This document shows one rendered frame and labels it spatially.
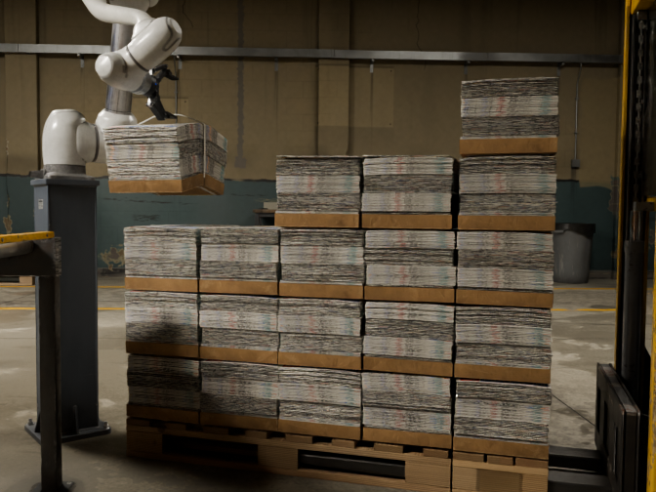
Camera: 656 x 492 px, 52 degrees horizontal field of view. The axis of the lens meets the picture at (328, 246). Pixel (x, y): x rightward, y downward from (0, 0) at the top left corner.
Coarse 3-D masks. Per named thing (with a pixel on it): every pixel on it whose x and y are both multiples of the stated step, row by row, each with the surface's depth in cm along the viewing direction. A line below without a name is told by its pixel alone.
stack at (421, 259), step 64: (128, 256) 239; (192, 256) 232; (256, 256) 226; (320, 256) 221; (384, 256) 215; (448, 256) 209; (128, 320) 240; (192, 320) 233; (256, 320) 227; (320, 320) 221; (384, 320) 216; (448, 320) 210; (128, 384) 243; (192, 384) 235; (256, 384) 229; (320, 384) 222; (384, 384) 217; (448, 384) 211; (128, 448) 243; (192, 448) 251; (256, 448) 246; (320, 448) 223; (384, 448) 217; (448, 448) 214
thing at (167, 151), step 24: (120, 144) 232; (144, 144) 230; (168, 144) 228; (192, 144) 236; (120, 168) 235; (144, 168) 232; (168, 168) 230; (192, 168) 237; (120, 192) 237; (144, 192) 236
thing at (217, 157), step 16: (208, 128) 248; (208, 144) 248; (224, 144) 260; (208, 160) 249; (224, 160) 261; (224, 176) 262; (160, 192) 260; (176, 192) 258; (192, 192) 257; (208, 192) 256
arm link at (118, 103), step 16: (112, 0) 253; (128, 0) 251; (144, 0) 255; (112, 32) 259; (128, 32) 257; (112, 48) 260; (112, 96) 264; (128, 96) 267; (112, 112) 266; (128, 112) 269; (96, 128) 265; (96, 160) 269
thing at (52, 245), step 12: (36, 240) 207; (48, 240) 207; (60, 240) 211; (36, 252) 207; (48, 252) 207; (60, 252) 211; (0, 264) 207; (12, 264) 207; (24, 264) 207; (36, 264) 207; (48, 264) 207; (60, 264) 211
